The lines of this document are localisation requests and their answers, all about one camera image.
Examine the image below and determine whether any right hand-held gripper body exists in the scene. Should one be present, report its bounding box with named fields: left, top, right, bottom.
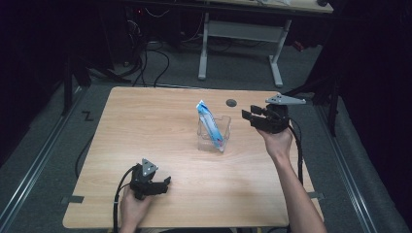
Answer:
left=256, top=92, right=307, bottom=135

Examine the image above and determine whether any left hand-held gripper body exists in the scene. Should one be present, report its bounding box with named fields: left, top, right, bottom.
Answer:
left=129, top=158, right=160, bottom=201

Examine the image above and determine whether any clear plastic container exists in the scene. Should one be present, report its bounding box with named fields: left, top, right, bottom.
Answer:
left=196, top=114, right=232, bottom=154

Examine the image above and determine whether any blue and white toothpaste tube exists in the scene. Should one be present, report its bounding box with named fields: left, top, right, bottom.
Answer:
left=195, top=99, right=226, bottom=153

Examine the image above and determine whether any person's right hand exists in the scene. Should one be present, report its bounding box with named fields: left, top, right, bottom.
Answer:
left=257, top=126, right=294, bottom=163

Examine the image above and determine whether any person's left hand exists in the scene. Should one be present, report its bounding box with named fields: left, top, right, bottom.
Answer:
left=120, top=186, right=154, bottom=229

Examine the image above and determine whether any black metal stand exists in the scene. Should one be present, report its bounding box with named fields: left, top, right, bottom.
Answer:
left=60, top=57, right=92, bottom=117
left=283, top=72, right=342, bottom=138

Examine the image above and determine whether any wooden desk with white legs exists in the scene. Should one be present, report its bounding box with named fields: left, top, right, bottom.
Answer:
left=196, top=0, right=334, bottom=88

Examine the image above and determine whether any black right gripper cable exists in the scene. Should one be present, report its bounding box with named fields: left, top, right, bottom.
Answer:
left=287, top=116, right=305, bottom=187

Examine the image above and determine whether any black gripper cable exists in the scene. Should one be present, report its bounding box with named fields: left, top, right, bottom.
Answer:
left=287, top=116, right=305, bottom=187
left=112, top=165, right=137, bottom=233

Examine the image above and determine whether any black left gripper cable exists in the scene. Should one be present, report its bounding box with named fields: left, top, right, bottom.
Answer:
left=112, top=165, right=137, bottom=233

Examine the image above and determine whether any black floor cable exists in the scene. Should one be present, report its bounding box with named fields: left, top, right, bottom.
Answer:
left=74, top=133, right=95, bottom=180

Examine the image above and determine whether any metal floor rail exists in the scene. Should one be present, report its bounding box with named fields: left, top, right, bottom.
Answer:
left=314, top=104, right=379, bottom=233
left=0, top=86, right=86, bottom=225

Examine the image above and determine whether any bundle of black floor cables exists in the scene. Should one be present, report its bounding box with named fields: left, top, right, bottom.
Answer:
left=124, top=18, right=171, bottom=88

